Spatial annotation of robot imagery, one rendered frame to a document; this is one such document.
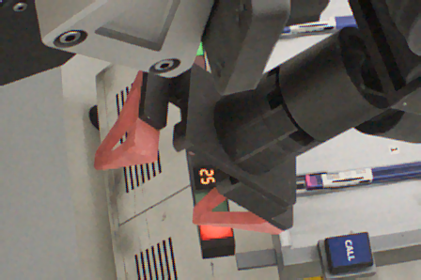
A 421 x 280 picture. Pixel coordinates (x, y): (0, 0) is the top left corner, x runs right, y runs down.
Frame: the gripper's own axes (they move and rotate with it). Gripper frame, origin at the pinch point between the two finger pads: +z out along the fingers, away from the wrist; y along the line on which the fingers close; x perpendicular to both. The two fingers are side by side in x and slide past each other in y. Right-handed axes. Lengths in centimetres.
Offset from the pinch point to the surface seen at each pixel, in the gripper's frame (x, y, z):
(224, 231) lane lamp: -21.3, -32.6, 26.4
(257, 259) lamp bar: -19.3, -37.6, 25.7
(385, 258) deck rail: -19, -48, 14
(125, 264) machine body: -49, -62, 83
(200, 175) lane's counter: -28.3, -29.7, 27.7
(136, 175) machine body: -65, -58, 77
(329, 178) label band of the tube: -27, -39, 16
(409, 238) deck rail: -20, -47, 10
